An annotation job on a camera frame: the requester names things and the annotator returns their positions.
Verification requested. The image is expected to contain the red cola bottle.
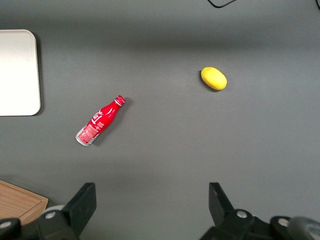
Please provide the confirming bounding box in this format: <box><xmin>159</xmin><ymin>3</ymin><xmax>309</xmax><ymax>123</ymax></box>
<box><xmin>75</xmin><ymin>94</ymin><xmax>127</xmax><ymax>147</ymax></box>

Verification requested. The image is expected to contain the yellow lemon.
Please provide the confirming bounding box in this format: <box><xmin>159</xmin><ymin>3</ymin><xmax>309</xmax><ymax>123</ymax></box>
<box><xmin>200</xmin><ymin>66</ymin><xmax>228</xmax><ymax>91</ymax></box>

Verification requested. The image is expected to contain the cream plastic tray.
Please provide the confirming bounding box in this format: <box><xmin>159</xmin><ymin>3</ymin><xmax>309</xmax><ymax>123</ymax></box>
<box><xmin>0</xmin><ymin>29</ymin><xmax>42</xmax><ymax>117</ymax></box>

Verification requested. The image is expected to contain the long black looped cable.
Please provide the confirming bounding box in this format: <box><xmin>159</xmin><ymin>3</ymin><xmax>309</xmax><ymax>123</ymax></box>
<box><xmin>206</xmin><ymin>0</ymin><xmax>238</xmax><ymax>9</ymax></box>

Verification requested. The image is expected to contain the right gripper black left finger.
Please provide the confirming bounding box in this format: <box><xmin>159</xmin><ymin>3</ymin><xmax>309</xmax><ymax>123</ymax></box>
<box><xmin>37</xmin><ymin>182</ymin><xmax>97</xmax><ymax>240</ymax></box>

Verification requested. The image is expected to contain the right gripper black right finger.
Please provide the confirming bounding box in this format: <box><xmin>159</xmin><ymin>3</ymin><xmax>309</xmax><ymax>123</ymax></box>
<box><xmin>199</xmin><ymin>182</ymin><xmax>258</xmax><ymax>240</ymax></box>

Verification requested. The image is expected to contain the wooden drawer cabinet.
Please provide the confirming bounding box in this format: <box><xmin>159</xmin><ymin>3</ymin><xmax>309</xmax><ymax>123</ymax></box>
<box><xmin>0</xmin><ymin>179</ymin><xmax>50</xmax><ymax>225</ymax></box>

